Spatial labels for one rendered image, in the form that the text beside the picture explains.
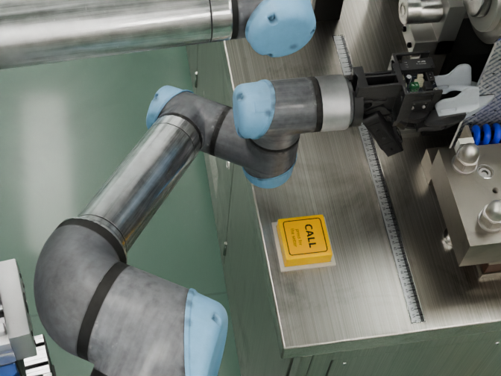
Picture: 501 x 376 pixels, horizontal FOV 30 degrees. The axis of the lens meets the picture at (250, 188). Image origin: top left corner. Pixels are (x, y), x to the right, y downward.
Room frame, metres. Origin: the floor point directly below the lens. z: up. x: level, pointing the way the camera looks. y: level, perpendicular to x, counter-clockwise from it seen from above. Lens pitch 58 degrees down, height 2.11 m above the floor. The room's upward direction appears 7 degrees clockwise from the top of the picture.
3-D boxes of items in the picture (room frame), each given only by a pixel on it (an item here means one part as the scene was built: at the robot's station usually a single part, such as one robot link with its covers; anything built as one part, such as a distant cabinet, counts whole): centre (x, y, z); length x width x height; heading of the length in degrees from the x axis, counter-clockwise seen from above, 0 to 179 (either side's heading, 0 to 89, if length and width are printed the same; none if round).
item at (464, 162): (0.77, -0.30, 1.05); 0.04 x 0.04 x 0.04
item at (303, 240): (0.68, -0.09, 0.91); 0.07 x 0.07 x 0.02; 16
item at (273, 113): (0.77, -0.02, 1.11); 0.11 x 0.08 x 0.09; 106
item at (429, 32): (0.92, -0.22, 1.05); 0.06 x 0.05 x 0.31; 106
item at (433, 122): (0.81, -0.24, 1.09); 0.09 x 0.05 x 0.02; 104
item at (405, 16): (0.91, -0.19, 1.18); 0.04 x 0.02 x 0.04; 16
